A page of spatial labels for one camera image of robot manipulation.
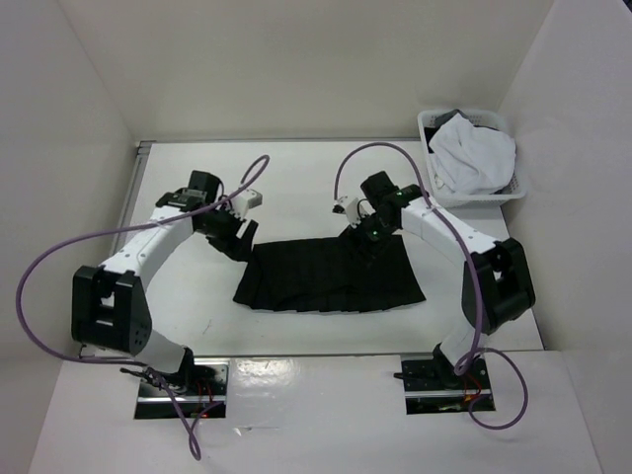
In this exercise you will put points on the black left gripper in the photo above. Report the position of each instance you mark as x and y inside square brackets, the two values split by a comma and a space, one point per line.
[237, 248]

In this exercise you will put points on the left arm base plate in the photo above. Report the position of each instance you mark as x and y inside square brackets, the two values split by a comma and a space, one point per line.
[204, 397]

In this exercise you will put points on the black skirt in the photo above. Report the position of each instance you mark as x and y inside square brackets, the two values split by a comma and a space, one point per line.
[322, 275]

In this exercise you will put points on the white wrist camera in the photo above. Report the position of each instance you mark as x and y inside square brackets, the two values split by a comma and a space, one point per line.
[244, 202]
[352, 208]

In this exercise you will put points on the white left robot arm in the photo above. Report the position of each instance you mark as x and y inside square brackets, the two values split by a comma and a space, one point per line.
[109, 308]

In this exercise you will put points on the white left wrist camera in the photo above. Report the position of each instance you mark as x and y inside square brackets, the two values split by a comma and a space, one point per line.
[244, 202]

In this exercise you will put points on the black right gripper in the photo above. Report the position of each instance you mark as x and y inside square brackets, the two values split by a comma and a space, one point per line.
[356, 237]

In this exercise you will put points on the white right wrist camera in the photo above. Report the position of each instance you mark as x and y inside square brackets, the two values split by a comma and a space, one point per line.
[352, 208]

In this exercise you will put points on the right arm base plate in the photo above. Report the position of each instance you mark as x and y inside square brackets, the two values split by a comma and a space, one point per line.
[431, 387]

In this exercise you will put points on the white skirt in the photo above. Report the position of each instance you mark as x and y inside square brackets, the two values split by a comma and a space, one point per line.
[469, 159]

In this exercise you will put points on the white plastic basket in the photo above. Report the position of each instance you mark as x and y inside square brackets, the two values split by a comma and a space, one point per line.
[429, 120]

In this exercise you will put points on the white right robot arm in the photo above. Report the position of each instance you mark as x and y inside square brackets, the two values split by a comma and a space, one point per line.
[496, 283]

